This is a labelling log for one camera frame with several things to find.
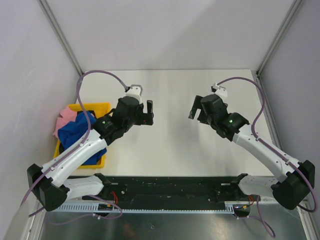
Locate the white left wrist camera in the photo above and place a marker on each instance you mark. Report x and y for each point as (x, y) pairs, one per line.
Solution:
(135, 91)

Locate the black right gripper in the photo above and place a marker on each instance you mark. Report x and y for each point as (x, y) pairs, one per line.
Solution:
(197, 104)

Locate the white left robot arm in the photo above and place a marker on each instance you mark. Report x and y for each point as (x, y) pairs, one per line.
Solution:
(50, 184)

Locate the yellow plastic bin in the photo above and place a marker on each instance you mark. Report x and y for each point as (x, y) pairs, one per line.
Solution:
(98, 110)

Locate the blue t shirt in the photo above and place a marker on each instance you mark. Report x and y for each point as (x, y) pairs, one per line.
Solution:
(71, 132)

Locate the left aluminium frame post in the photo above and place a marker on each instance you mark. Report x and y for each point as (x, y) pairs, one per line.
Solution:
(45, 7)

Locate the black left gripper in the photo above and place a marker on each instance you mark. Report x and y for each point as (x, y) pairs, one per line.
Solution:
(145, 118)

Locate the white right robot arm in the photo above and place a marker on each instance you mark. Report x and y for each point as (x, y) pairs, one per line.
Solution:
(292, 179)

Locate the aluminium frame post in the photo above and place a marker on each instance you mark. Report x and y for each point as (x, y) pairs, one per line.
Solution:
(280, 34)
(45, 7)

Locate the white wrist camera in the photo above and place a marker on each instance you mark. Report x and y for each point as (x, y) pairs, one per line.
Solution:
(135, 91)
(219, 91)

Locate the right aluminium frame post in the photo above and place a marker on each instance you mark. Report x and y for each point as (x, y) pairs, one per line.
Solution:
(280, 34)

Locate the pink t shirt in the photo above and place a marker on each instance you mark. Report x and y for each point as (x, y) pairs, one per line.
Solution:
(66, 115)

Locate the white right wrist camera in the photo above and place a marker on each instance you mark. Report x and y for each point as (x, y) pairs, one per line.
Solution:
(219, 91)

